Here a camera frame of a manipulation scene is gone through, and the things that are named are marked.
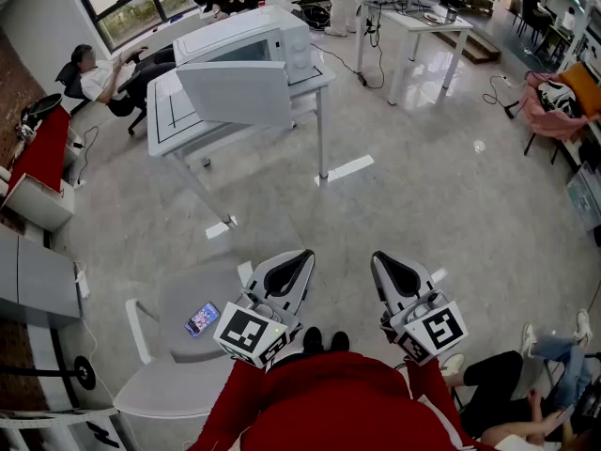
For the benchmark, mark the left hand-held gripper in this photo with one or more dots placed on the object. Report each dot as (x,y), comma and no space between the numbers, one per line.
(244,334)

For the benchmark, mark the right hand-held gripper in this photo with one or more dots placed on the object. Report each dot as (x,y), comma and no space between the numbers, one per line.
(439,329)

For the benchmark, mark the white microwave door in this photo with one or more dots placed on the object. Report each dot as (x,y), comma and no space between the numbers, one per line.
(235,94)

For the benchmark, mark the person's right forearm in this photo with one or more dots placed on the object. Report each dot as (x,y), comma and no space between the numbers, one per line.
(434,393)

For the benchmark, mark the person's left forearm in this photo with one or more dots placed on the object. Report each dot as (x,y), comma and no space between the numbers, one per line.
(220,411)

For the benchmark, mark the white microwave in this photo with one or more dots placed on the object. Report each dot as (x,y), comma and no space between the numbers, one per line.
(225,33)

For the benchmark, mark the person's black left shoe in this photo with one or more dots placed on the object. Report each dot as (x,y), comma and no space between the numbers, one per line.
(312,338)

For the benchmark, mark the person's black shoe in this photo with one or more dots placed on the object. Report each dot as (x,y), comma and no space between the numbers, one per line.
(340,341)
(312,338)

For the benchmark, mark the person's black right shoe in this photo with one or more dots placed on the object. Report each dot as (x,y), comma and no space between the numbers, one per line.
(340,341)

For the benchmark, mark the smartphone with colourful screen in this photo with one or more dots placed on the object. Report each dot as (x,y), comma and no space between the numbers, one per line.
(202,319)

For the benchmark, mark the white plastic chair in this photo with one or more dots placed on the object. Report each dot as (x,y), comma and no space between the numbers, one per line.
(188,374)

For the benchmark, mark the person's red jacket torso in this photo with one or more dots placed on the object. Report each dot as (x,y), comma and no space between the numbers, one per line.
(338,402)

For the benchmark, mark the white table with black lines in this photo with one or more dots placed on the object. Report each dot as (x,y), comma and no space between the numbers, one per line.
(162,127)

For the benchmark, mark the white power strip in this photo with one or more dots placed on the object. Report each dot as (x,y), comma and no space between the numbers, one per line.
(83,282)

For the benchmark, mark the black stanchion base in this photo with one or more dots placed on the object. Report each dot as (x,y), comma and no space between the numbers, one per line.
(85,372)

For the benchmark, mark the pink armchair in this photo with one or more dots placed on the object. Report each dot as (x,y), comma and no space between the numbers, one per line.
(551,122)

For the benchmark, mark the black office chair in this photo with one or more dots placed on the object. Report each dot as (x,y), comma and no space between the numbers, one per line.
(131,104)

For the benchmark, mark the black and white bag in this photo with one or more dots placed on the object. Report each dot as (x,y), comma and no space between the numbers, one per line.
(559,99)

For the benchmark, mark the grey cabinet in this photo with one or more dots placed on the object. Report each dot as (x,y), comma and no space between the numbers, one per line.
(40,280)

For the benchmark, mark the wooden step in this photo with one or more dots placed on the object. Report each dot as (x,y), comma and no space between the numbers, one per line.
(472,45)

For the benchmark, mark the white open cabinet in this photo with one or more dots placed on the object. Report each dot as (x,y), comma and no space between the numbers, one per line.
(40,202)

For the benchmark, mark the plain white table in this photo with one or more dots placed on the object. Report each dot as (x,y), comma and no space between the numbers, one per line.
(439,24)

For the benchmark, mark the red plate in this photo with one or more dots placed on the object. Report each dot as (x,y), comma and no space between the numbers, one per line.
(433,18)

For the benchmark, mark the yellow cushion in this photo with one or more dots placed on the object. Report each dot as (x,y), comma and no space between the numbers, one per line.
(584,85)

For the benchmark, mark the red bench cushion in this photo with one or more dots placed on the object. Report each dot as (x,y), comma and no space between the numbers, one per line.
(44,150)

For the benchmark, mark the metal tumbler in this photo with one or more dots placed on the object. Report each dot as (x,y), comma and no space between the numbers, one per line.
(451,14)

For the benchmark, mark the dark framed window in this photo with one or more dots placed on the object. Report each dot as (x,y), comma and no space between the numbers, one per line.
(127,7)

